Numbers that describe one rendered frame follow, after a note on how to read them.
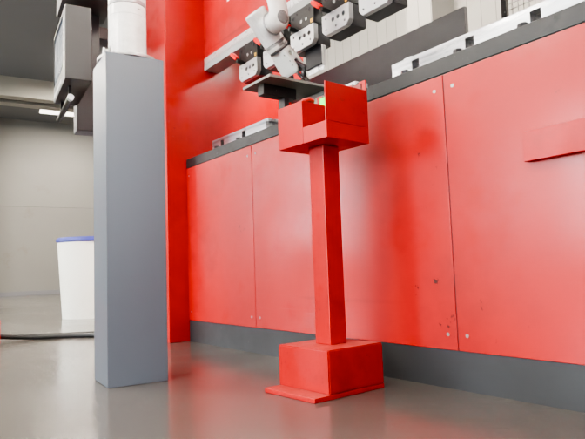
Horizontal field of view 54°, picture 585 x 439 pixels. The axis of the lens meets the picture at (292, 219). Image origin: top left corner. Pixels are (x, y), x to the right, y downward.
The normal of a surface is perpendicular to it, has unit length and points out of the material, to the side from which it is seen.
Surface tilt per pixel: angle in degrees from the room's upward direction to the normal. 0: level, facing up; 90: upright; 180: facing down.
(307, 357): 90
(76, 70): 90
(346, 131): 90
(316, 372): 90
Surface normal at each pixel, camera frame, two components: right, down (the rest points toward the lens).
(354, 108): 0.64, -0.09
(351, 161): -0.81, -0.02
